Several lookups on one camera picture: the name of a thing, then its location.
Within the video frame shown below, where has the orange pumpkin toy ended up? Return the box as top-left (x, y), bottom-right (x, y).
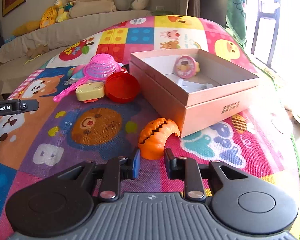
top-left (138, 118), bottom-right (181, 160)

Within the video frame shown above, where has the red plastic lid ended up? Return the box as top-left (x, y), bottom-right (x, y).
top-left (104, 72), bottom-right (141, 103)

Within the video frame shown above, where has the yellow toy camera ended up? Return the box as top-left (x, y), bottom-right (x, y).
top-left (75, 82), bottom-right (104, 102)

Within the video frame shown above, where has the pink plastic strainer toy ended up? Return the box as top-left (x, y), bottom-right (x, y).
top-left (53, 54), bottom-right (121, 102)

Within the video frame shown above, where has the blue tissue pack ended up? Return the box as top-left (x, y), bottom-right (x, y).
top-left (64, 65), bottom-right (85, 85)

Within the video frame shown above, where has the beige sofa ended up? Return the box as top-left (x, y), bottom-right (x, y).
top-left (0, 10), bottom-right (151, 95)

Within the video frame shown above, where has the small brown plush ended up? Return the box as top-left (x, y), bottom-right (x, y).
top-left (26, 45), bottom-right (49, 60)

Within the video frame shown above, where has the colourful cartoon play mat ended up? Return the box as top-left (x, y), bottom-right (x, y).
top-left (0, 15), bottom-right (300, 239)

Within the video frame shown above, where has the pink cardboard box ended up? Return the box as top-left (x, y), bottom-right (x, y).
top-left (129, 49), bottom-right (260, 137)

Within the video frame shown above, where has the cartoon boy doll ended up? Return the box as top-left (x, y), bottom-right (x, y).
top-left (55, 0), bottom-right (77, 23)

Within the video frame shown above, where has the beige pillow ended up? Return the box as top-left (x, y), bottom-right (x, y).
top-left (68, 0), bottom-right (116, 18)

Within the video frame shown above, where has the green dinosaur towel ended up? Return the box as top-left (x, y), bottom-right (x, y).
top-left (226, 0), bottom-right (247, 48)

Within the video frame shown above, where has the white bear plush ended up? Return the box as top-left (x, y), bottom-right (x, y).
top-left (131, 0), bottom-right (149, 10)

